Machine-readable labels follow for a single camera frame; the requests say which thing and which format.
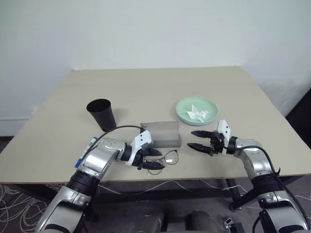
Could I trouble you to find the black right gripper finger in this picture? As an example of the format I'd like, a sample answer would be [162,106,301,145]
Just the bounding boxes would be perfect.
[190,130,215,139]
[187,143,212,154]

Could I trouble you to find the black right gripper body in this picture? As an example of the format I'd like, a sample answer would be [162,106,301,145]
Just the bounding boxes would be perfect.
[208,131,225,157]

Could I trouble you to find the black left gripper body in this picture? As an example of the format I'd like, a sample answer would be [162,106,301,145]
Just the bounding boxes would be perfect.
[133,141,156,171]

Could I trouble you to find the grey open glasses case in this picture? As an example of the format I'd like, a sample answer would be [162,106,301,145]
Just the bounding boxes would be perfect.
[140,120,182,149]

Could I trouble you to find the black plastic cup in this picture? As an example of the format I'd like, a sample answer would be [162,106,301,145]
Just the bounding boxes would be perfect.
[86,98,117,132]

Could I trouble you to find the pale blue plate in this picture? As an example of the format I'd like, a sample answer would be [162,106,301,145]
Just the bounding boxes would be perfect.
[176,116,215,127]

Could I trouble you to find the crumpled white tissue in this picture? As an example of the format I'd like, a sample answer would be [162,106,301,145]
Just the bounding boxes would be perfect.
[186,104,210,123]

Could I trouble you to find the light green plate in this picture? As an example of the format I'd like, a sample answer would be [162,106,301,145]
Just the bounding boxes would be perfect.
[175,96,219,125]

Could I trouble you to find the dark rounded shape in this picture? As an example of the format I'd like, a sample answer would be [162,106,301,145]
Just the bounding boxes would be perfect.
[135,209,169,233]
[185,209,227,233]

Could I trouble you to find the small black and white device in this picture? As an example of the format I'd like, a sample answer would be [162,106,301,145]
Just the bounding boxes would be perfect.
[222,216,244,233]

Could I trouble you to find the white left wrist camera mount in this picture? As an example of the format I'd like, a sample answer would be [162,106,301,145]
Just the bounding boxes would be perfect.
[124,130,153,167]

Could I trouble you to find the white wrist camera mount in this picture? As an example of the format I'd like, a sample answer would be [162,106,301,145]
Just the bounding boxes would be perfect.
[216,119,231,156]
[124,130,153,167]

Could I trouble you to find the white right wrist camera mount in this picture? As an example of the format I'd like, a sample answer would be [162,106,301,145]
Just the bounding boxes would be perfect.
[216,119,231,156]

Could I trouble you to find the white floor cable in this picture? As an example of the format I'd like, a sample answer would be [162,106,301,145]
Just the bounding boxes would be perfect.
[98,179,245,195]

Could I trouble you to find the thin wire-frame glasses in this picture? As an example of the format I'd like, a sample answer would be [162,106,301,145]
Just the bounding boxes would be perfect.
[145,150,180,176]

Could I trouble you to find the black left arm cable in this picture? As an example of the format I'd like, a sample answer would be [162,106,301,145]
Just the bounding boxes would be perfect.
[81,125,146,164]

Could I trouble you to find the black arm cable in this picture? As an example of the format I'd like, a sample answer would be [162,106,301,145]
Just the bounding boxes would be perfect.
[225,145,307,233]
[81,125,146,164]

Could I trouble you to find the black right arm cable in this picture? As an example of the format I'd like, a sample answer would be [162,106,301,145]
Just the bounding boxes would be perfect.
[225,145,307,233]

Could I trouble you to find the black table leg frame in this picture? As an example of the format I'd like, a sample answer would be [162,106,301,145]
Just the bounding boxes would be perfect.
[225,178,256,211]

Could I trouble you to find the tangled white floor cables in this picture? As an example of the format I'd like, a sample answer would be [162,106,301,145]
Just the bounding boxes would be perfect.
[0,185,48,233]

